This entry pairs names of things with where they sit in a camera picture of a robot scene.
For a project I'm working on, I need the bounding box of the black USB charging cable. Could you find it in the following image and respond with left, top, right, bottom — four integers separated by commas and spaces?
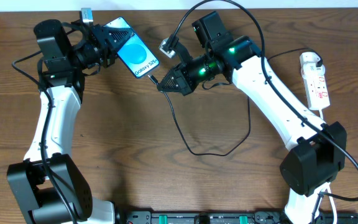
147, 47, 324, 157

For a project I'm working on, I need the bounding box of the blue screen Galaxy smartphone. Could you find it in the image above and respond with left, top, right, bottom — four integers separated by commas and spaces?
104, 17, 160, 78

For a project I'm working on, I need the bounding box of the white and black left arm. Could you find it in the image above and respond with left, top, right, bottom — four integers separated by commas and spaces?
7, 19, 134, 223

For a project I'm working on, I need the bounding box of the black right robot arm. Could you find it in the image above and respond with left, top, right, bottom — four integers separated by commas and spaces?
157, 12, 347, 223

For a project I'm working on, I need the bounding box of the white USB charger plug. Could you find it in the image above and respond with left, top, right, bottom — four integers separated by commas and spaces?
300, 52, 323, 68

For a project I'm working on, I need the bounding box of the white power strip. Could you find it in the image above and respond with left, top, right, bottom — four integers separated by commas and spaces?
301, 63, 330, 111

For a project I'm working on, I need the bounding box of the white power strip cord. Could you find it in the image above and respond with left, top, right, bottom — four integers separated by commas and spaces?
318, 108, 338, 224

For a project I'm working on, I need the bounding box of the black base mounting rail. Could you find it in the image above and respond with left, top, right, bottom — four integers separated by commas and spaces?
116, 210, 358, 224

